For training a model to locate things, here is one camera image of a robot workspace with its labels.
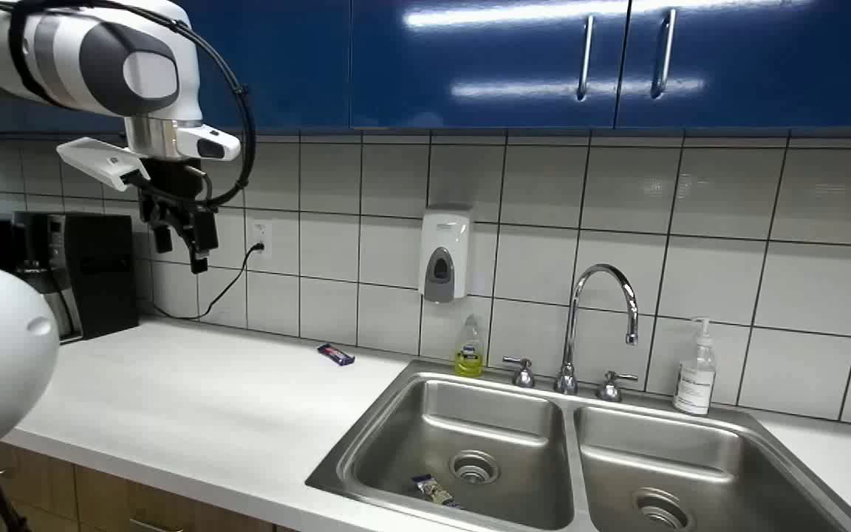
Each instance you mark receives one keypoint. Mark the small dark snack packet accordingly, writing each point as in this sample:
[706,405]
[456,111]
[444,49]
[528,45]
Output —
[434,490]

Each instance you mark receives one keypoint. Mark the white wall outlet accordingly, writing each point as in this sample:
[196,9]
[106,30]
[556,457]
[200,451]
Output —
[262,235]

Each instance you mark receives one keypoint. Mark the purple candy bar wrapper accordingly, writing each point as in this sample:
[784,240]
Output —
[338,354]

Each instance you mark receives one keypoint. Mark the round sink drain strainer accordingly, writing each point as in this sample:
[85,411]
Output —
[663,509]
[474,469]

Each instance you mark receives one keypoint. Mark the stainless steel double sink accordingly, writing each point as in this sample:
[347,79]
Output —
[505,432]

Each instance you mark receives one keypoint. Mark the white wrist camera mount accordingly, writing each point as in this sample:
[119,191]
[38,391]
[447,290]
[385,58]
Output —
[96,160]

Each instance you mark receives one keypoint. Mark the white wall soap dispenser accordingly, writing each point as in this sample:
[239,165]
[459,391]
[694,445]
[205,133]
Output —
[444,253]

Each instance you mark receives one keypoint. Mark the chrome gooseneck faucet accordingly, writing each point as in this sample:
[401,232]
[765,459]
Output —
[573,343]

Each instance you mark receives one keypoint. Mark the yellow dish soap bottle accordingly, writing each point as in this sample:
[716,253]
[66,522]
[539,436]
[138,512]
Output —
[469,355]

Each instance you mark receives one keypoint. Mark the wooden base cabinet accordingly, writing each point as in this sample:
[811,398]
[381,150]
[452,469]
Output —
[103,498]

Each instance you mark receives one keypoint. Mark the clear pump soap bottle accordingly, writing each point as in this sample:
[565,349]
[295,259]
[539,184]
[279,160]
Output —
[695,386]

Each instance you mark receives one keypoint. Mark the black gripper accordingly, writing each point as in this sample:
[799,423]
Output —
[178,194]

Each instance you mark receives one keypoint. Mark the black coffee maker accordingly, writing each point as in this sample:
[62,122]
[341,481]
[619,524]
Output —
[103,277]

